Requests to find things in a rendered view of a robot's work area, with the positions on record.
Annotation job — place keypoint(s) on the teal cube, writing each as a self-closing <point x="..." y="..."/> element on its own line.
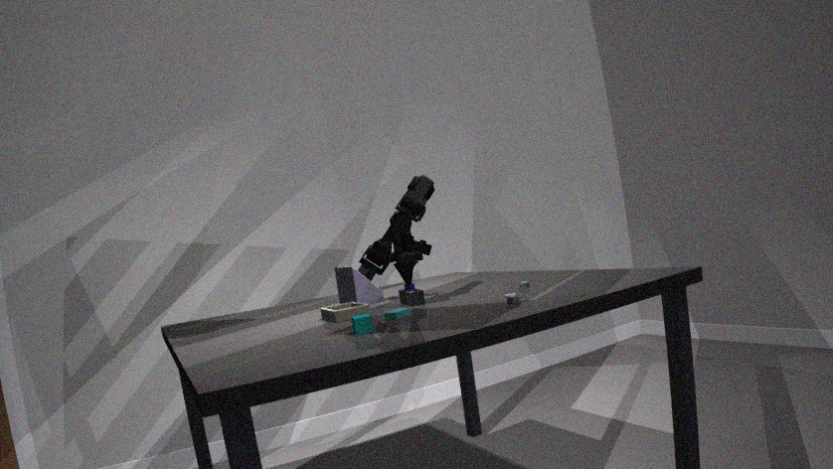
<point x="362" y="324"/>

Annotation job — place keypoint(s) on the light blue rectangular block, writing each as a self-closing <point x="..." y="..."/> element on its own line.
<point x="398" y="313"/>

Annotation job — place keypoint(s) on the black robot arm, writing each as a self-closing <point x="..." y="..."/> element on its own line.
<point x="409" y="207"/>

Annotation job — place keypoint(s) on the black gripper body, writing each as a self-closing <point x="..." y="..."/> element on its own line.
<point x="403" y="251"/>

